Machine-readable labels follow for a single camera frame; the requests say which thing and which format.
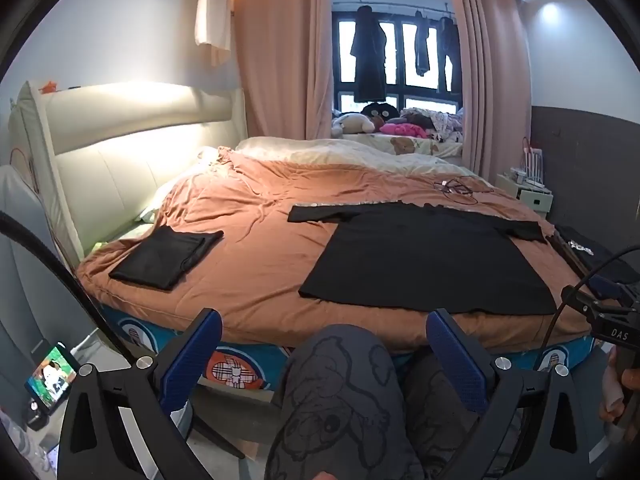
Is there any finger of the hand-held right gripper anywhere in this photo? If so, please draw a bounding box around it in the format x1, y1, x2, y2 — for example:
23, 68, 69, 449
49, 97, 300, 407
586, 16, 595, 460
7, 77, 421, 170
560, 285, 602, 314
592, 279, 626, 302

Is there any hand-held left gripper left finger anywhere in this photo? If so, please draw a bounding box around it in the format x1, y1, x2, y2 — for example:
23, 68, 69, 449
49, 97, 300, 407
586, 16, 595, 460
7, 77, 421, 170
57, 308, 223, 480

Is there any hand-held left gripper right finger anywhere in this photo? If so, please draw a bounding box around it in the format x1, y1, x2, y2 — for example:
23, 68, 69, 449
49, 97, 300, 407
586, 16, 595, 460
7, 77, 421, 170
426, 308, 608, 480

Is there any black printed t-shirt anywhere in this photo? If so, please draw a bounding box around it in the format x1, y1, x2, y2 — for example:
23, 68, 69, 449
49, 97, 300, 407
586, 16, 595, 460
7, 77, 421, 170
287, 200, 558, 317

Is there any pile of black printed clothes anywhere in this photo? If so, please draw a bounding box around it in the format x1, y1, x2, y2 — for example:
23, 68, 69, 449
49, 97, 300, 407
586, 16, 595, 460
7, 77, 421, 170
552, 224, 638, 286

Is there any person's right hand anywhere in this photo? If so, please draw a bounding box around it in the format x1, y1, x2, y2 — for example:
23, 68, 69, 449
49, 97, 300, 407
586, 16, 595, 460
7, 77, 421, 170
599, 347, 640, 427

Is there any blue printed bed sheet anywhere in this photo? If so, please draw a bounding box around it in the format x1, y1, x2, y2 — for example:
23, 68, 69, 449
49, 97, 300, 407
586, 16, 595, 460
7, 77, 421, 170
95, 304, 597, 392

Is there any person's right leg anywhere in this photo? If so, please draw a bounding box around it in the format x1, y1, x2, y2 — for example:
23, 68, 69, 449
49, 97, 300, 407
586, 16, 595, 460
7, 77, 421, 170
400, 347, 503, 480

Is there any folded plain black garment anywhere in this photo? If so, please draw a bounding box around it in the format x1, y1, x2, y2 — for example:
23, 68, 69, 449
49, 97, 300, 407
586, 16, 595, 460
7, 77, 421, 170
109, 226, 224, 292

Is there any cream nightstand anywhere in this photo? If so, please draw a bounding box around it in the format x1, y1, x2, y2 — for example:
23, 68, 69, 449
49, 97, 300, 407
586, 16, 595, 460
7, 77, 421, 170
495, 172, 555, 219

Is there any orange blanket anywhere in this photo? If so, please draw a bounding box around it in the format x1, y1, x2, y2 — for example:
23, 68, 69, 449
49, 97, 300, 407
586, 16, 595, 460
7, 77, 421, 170
75, 147, 601, 357

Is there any phone with lit screen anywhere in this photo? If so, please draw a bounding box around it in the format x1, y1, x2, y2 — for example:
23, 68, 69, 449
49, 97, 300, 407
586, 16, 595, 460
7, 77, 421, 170
24, 341, 82, 412

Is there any cream padded headboard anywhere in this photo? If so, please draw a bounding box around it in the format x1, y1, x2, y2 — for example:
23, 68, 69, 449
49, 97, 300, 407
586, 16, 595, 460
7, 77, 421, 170
10, 80, 248, 263

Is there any floral cloth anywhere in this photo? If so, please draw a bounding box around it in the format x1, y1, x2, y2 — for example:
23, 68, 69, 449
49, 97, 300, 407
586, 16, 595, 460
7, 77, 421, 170
425, 109, 465, 142

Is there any pink plush toy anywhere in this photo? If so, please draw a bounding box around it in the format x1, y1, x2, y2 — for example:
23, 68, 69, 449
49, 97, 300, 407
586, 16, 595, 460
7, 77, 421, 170
382, 121, 427, 139

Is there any pink curtain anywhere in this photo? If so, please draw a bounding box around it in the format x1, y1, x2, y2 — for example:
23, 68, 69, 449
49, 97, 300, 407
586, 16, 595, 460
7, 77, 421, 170
232, 0, 334, 142
447, 0, 535, 182

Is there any white plush toy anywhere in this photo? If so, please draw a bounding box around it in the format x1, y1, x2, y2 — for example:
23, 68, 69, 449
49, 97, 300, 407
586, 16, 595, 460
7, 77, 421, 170
330, 110, 377, 137

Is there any black plush toy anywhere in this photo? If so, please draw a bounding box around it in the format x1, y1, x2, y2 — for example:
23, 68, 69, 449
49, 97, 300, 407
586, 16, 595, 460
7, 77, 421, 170
361, 101, 399, 128

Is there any hanging dark garment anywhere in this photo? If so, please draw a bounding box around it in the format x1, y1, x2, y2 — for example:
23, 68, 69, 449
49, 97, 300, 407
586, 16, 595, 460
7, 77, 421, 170
413, 10, 432, 77
438, 16, 462, 94

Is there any black framed window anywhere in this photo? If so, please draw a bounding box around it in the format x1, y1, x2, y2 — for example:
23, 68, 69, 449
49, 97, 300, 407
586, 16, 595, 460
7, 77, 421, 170
331, 5, 463, 117

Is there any hanging black coat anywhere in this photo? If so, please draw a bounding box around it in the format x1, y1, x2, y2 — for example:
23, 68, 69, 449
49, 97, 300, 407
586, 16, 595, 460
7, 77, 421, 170
349, 5, 389, 104

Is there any hanging white cloth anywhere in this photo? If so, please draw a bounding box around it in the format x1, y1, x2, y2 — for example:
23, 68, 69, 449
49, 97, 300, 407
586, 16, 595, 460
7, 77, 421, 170
194, 0, 234, 67

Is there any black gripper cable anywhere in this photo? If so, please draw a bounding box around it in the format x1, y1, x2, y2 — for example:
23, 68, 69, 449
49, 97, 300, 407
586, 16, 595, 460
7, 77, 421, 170
539, 244, 640, 347
0, 209, 147, 363

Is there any white wire rack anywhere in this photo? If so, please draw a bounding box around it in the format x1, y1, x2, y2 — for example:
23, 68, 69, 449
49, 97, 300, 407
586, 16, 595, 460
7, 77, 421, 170
521, 136, 544, 186

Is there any black charging cable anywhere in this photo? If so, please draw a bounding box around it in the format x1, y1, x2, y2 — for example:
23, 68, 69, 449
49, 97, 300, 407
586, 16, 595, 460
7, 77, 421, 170
432, 176, 494, 207

